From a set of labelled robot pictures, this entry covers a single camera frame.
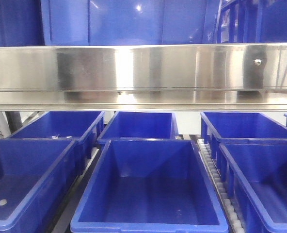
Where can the rack bin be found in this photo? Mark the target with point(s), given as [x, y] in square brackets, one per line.
[20, 23]
[252, 21]
[239, 128]
[81, 126]
[256, 179]
[129, 22]
[149, 186]
[123, 124]
[35, 174]

